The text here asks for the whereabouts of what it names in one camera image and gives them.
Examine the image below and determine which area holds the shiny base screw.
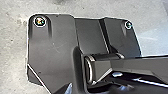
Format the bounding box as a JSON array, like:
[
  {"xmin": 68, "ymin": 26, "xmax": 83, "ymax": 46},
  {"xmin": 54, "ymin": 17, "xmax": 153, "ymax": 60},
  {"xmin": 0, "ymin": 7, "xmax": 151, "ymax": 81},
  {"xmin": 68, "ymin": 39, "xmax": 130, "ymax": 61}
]
[
  {"xmin": 124, "ymin": 20, "xmax": 134, "ymax": 30},
  {"xmin": 34, "ymin": 15, "xmax": 47, "ymax": 28}
]

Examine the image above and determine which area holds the grey robot torso link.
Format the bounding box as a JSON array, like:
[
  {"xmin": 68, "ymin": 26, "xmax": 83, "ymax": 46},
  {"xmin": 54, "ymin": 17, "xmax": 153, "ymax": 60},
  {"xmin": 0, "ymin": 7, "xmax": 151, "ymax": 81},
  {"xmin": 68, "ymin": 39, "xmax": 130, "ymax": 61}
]
[{"xmin": 81, "ymin": 52, "xmax": 168, "ymax": 92}]

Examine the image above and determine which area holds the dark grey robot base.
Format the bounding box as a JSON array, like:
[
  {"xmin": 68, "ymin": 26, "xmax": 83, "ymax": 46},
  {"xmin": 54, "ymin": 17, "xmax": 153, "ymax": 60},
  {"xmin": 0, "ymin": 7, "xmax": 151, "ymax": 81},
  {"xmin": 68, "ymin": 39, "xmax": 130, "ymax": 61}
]
[{"xmin": 25, "ymin": 13, "xmax": 144, "ymax": 94}]

